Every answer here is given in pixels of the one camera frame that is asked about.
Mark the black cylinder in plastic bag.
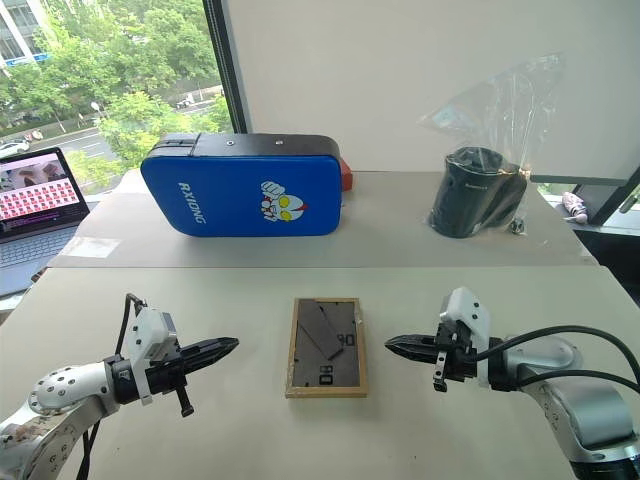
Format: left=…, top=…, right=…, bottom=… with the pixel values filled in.
left=416, top=51, right=570, bottom=242

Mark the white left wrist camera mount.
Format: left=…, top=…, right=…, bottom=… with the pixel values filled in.
left=123, top=305, right=177, bottom=406

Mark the grey open laptop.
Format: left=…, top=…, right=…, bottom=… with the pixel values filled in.
left=0, top=146, right=92, bottom=299

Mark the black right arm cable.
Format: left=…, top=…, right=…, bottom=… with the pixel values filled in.
left=473, top=325, right=640, bottom=392

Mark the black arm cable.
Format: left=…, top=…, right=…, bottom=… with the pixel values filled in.
left=77, top=293, right=149, bottom=480
left=473, top=325, right=640, bottom=392

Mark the pink folded umbrella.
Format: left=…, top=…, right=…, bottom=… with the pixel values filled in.
left=560, top=190, right=589, bottom=224

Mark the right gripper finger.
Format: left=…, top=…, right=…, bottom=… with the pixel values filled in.
left=386, top=346, right=438, bottom=365
left=384, top=335, right=438, bottom=350

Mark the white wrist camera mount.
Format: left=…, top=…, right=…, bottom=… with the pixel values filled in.
left=438, top=286, right=494, bottom=389
left=123, top=305, right=177, bottom=406

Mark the wooden picture frame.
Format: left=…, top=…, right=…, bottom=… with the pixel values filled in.
left=284, top=297, right=370, bottom=400

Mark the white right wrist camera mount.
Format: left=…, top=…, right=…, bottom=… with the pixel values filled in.
left=438, top=286, right=494, bottom=389

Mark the blue cartoon kick pad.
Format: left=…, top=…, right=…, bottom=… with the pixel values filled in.
left=139, top=132, right=347, bottom=238

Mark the clear tape patch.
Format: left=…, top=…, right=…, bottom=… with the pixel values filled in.
left=64, top=235, right=122, bottom=259

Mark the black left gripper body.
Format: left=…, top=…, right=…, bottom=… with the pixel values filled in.
left=143, top=343, right=196, bottom=419

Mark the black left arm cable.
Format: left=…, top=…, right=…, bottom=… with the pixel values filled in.
left=77, top=293, right=149, bottom=480

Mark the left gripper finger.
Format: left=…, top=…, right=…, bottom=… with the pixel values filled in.
left=179, top=336, right=241, bottom=360
left=181, top=345, right=238, bottom=373

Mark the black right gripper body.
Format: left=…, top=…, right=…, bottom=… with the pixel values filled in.
left=431, top=321, right=480, bottom=394

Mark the black cylindrical container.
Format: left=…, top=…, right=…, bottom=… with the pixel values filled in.
left=429, top=145, right=529, bottom=239

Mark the black window frame post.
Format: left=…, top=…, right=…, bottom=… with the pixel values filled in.
left=201, top=0, right=249, bottom=135

